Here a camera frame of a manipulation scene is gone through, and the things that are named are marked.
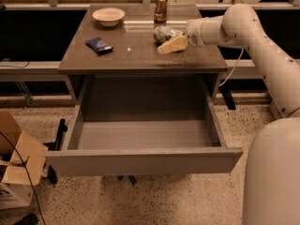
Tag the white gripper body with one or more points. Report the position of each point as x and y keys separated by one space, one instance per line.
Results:
x=193 y=32

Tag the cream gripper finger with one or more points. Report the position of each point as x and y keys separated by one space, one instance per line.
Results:
x=171 y=44

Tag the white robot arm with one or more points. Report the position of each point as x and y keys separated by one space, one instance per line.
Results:
x=271 y=188

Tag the upright golden brown can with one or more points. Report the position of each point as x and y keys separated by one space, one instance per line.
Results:
x=160 y=15

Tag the grey cabinet with glossy top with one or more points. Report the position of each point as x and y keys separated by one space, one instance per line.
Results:
x=134 y=53

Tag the open grey top drawer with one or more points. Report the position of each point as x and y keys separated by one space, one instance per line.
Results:
x=144 y=126

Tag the black stand left of drawer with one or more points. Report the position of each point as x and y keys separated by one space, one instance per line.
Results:
x=55 y=146

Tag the white ceramic bowl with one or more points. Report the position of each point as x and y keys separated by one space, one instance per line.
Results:
x=109 y=16

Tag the dark blue snack packet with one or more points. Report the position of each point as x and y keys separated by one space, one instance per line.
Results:
x=99 y=46

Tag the open cardboard box left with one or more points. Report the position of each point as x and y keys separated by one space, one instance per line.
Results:
x=22 y=162

